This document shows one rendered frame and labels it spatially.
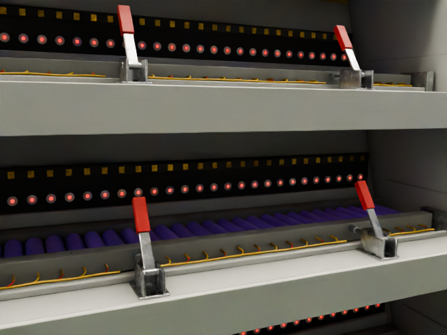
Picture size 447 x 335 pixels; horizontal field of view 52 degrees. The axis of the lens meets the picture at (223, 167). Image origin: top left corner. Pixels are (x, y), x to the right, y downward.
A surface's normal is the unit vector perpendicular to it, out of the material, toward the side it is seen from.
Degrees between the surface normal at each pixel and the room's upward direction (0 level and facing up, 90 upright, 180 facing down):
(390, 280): 107
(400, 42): 90
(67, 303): 17
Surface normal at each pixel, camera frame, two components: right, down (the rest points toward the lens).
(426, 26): -0.92, 0.04
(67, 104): 0.40, 0.14
